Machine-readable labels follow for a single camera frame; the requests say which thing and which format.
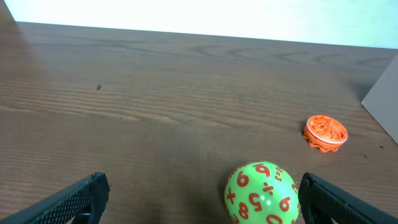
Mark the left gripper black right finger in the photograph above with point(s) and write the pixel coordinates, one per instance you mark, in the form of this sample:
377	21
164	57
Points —
324	203

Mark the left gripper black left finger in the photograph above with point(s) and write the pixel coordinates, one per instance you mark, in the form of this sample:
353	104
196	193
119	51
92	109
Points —
82	202

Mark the green ball with red numbers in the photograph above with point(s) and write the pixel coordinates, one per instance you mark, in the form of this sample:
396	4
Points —
261	192

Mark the orange round plastic toy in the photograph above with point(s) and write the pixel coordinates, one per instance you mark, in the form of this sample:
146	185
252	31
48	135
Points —
325	133

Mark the white cardboard box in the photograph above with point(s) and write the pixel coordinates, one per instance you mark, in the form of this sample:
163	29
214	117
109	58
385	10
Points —
381	101

